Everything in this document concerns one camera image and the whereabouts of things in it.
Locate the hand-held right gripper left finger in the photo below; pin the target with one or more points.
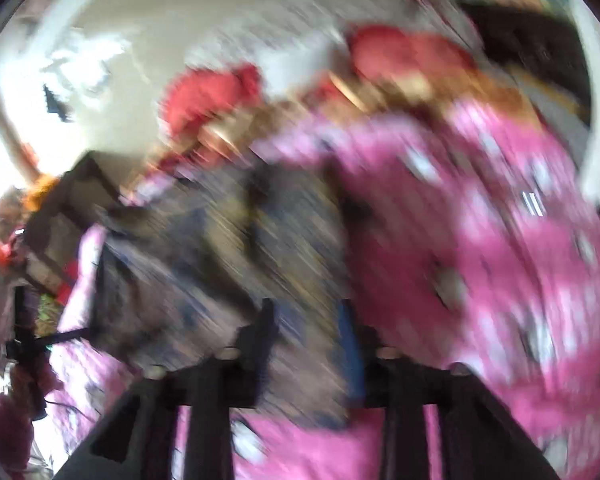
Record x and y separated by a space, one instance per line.
260 350

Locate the orange object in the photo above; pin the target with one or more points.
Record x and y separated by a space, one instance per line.
40 190

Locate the pink penguin printed blanket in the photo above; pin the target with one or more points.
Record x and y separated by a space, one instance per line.
480 285

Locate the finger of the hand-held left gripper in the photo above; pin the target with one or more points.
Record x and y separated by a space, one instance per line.
67 336

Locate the red garment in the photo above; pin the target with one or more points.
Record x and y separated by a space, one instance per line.
280 35

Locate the golden satin cloth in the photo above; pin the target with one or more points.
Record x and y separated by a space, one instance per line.
430 91

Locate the dark patterned small garment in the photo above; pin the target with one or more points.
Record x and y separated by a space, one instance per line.
205 260

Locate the person's left forearm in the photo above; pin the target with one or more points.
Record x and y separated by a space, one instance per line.
5 430

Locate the red pillow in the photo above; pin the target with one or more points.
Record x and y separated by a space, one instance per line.
405 55

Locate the small red cushion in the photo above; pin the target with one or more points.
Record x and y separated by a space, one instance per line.
205 100

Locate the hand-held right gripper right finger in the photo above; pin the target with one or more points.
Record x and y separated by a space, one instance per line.
352 355

